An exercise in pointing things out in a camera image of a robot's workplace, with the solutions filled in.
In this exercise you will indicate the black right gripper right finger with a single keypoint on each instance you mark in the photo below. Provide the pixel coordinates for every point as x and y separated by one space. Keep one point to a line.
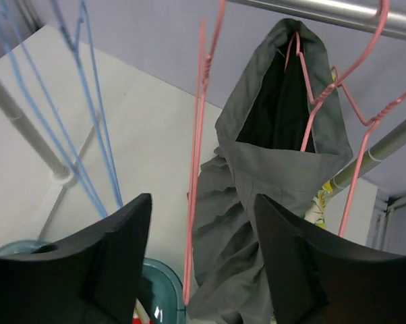
315 276

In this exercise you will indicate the grey skirt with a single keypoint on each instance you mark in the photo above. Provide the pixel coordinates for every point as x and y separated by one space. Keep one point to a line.
260 131

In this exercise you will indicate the pink hanger with grey skirt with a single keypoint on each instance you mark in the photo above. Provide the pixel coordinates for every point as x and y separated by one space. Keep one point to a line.
307 94

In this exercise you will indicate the silver clothes rack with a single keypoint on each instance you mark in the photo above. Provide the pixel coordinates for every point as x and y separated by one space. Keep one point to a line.
378 20

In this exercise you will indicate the pink hanger with poppy skirt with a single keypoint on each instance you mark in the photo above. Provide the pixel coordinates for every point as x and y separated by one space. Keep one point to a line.
205 58

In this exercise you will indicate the lemon print skirt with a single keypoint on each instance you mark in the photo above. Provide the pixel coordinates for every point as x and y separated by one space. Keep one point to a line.
316 213

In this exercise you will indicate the teal plastic basin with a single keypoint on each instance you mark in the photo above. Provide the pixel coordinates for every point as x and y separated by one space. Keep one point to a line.
159 291

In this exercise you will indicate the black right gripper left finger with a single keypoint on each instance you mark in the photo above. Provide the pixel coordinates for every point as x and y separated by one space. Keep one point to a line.
91 276

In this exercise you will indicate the red poppy print skirt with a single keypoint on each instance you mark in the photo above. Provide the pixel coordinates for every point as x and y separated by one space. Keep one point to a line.
140 316

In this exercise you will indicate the pink hanger with lemon skirt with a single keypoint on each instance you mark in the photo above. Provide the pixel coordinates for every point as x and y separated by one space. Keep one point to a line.
358 152

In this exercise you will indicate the blue wire hanger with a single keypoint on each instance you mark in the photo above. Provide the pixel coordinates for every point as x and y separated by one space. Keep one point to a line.
95 106
52 141

